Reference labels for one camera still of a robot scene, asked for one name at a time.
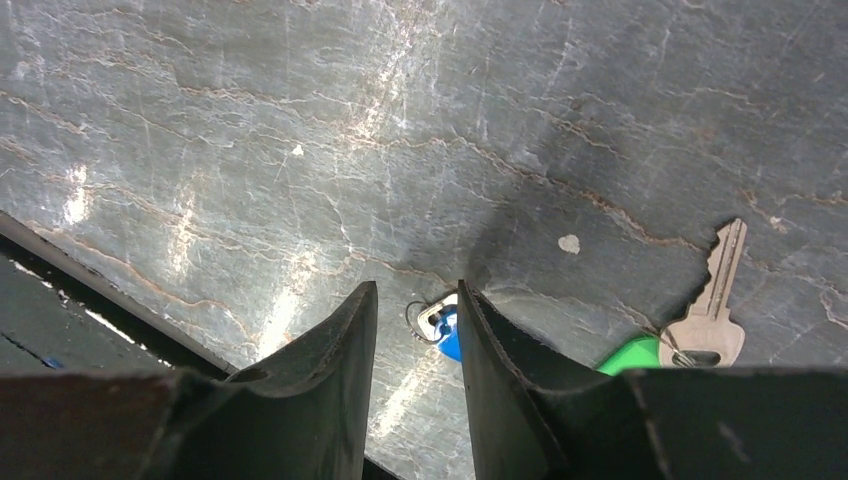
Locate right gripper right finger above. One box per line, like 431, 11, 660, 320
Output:
457, 282, 847, 479

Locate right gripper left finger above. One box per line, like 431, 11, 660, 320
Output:
1, 281, 379, 479

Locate blue tag key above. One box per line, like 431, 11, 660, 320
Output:
404, 291, 461, 363

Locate green tag key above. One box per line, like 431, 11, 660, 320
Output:
596, 218, 748, 375

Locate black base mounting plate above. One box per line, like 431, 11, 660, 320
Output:
1, 215, 389, 479

